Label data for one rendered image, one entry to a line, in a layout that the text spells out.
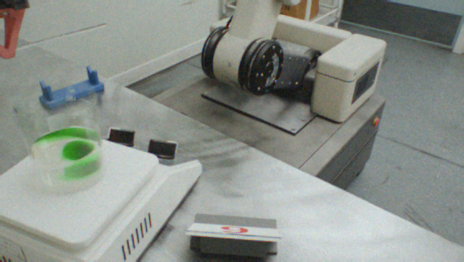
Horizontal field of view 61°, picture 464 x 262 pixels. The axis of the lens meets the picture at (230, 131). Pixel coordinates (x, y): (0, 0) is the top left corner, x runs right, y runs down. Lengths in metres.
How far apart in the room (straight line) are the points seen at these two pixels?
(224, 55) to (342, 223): 0.79
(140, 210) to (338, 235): 0.21
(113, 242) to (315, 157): 0.91
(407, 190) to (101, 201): 1.51
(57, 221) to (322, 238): 0.26
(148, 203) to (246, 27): 0.85
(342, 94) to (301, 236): 0.90
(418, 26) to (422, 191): 1.76
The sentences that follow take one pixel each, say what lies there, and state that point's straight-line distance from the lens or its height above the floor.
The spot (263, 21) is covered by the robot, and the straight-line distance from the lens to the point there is 1.17.
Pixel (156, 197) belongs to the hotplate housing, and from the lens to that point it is 0.39.
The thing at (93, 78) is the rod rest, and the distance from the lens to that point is 0.71.
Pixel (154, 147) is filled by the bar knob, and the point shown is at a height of 0.81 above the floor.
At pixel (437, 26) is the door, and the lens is 3.26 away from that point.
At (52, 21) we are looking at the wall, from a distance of 2.02.
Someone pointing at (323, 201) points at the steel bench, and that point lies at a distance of 0.48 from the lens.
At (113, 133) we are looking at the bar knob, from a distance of 0.47.
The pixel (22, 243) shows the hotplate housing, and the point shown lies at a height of 0.82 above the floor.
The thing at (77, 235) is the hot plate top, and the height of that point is 0.84.
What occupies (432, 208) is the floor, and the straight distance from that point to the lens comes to 1.72.
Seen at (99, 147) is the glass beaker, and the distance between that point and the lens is 0.36.
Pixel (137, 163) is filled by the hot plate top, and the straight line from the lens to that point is 0.39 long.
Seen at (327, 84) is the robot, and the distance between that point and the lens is 1.30.
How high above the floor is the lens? 1.08
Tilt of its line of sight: 34 degrees down
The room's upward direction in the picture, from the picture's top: 2 degrees clockwise
